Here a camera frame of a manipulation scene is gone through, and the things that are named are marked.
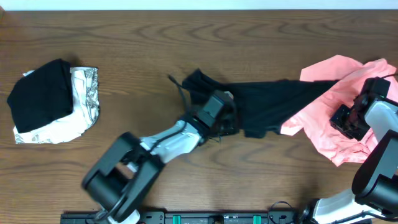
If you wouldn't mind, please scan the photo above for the black t-shirt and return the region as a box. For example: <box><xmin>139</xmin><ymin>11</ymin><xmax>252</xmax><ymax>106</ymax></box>
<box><xmin>182</xmin><ymin>70</ymin><xmax>337</xmax><ymax>138</ymax></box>

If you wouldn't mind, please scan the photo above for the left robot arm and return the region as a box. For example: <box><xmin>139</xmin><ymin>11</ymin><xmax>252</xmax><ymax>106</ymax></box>
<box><xmin>81</xmin><ymin>90</ymin><xmax>236</xmax><ymax>223</ymax></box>

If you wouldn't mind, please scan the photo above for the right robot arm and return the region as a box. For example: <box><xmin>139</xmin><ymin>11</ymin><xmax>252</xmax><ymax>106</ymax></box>
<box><xmin>297</xmin><ymin>77</ymin><xmax>397</xmax><ymax>223</ymax></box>

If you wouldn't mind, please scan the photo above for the pink t-shirt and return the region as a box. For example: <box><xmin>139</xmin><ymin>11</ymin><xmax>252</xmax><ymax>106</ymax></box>
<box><xmin>280</xmin><ymin>55</ymin><xmax>397</xmax><ymax>166</ymax></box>

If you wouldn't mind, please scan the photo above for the white patterned folded garment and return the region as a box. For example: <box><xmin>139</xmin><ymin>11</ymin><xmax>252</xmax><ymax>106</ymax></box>
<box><xmin>13</xmin><ymin>67</ymin><xmax>100</xmax><ymax>144</ymax></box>

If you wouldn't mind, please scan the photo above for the folded black garment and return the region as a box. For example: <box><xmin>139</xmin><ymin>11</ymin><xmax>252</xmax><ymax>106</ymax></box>
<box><xmin>7</xmin><ymin>59</ymin><xmax>73</xmax><ymax>133</ymax></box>

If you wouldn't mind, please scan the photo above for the left black cable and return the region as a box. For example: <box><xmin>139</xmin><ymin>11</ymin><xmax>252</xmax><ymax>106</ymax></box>
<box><xmin>93</xmin><ymin>74</ymin><xmax>191</xmax><ymax>222</ymax></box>

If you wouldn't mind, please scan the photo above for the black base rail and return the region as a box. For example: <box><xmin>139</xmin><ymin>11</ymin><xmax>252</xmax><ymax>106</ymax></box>
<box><xmin>60</xmin><ymin>210</ymin><xmax>304</xmax><ymax>224</ymax></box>

